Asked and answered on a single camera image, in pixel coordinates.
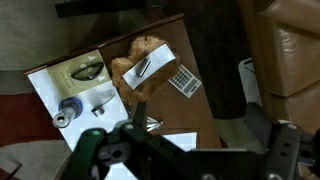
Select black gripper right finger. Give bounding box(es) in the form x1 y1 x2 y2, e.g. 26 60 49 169
244 102 273 138

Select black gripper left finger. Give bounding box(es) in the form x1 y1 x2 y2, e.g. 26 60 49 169
134 101 148 129

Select white printed paper sheet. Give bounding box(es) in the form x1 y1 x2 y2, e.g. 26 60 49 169
159 132 198 153

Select black stand leg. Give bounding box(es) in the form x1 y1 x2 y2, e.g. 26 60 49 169
54 0 144 19

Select white paper strip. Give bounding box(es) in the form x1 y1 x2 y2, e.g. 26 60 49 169
122 43 177 90

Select burl wood tray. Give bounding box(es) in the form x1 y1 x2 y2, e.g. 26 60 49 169
110 34 181 106

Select black sunglasses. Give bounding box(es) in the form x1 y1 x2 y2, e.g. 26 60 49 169
70 61 105 82

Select blue ring coaster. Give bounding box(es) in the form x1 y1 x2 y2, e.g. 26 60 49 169
58 97 84 120

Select grey desk calculator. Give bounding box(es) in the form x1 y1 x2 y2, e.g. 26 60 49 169
168 63 203 99

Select silver metal cylinder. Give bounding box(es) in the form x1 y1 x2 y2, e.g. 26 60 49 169
135 58 152 78

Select small metal measuring cup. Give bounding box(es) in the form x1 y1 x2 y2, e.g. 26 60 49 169
90 94 116 118

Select silver metal tumbler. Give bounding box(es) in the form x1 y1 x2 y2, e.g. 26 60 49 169
52 99 79 129

